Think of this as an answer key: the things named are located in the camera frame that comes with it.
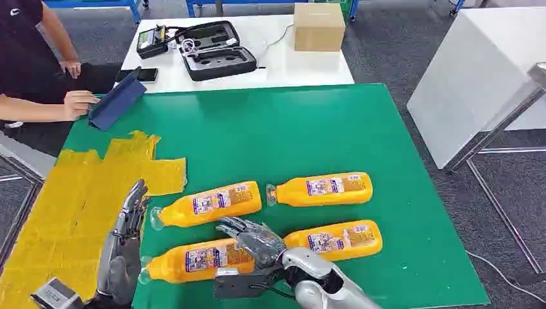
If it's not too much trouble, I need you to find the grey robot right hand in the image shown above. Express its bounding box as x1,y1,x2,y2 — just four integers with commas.
215,216,287,270

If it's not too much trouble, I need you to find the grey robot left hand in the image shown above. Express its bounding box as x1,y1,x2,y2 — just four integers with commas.
95,179,151,306

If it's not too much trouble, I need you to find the orange drink bottle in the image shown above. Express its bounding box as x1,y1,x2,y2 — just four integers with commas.
150,181,263,232
137,238,257,285
266,172,373,208
283,220,384,262

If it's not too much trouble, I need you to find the yellow sheet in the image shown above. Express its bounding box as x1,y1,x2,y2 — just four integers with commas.
0,131,187,309

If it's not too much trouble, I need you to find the green mat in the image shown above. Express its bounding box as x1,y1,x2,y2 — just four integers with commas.
61,83,491,309

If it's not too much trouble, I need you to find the pale grey bench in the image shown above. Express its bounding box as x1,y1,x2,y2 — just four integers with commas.
0,129,59,179

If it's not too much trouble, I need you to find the blue tablet case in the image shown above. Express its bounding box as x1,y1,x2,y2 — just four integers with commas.
88,66,147,132

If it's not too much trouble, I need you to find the person's right hand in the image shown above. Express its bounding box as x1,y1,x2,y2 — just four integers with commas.
62,90,100,122

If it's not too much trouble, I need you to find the person's hand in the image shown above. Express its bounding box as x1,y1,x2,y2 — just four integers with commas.
59,59,82,80
62,90,100,122

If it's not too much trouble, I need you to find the white table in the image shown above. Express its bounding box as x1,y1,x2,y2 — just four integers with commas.
114,14,355,95

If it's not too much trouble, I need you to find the black phone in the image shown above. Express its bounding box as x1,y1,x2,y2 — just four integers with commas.
115,68,159,84

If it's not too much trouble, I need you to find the open black foam case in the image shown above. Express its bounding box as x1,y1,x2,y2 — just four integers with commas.
174,20,258,82

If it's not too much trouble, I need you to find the person's left hand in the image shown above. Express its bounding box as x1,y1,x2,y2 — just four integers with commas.
59,59,82,80

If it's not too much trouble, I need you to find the black meter device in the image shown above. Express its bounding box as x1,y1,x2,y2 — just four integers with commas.
136,24,171,60

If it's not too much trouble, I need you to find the cardboard box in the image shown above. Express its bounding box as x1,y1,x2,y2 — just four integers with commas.
293,2,346,53

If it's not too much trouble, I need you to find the person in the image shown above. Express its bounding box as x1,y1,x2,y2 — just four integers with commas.
0,0,122,156

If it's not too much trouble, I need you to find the white cabinet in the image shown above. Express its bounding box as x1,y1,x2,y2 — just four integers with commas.
406,6,546,171

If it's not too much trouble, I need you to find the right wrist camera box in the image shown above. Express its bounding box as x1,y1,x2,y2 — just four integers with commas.
213,267,278,300

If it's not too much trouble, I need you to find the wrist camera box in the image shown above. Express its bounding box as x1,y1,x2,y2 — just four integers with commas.
213,267,278,300
30,277,85,309

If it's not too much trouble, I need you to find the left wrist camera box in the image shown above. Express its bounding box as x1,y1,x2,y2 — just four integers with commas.
30,277,85,309

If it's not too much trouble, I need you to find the chrome metal frame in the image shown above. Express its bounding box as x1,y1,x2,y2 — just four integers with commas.
443,61,546,276
0,153,46,265

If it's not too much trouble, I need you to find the thin white cable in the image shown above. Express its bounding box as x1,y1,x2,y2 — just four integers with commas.
256,23,295,69

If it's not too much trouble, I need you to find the coiled white cable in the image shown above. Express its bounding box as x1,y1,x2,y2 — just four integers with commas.
180,37,200,55

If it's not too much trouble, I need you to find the pale floor cable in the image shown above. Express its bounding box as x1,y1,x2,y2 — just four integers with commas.
465,250,546,304

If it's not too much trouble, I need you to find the blue table frame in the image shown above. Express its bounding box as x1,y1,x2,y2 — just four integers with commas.
42,0,144,23

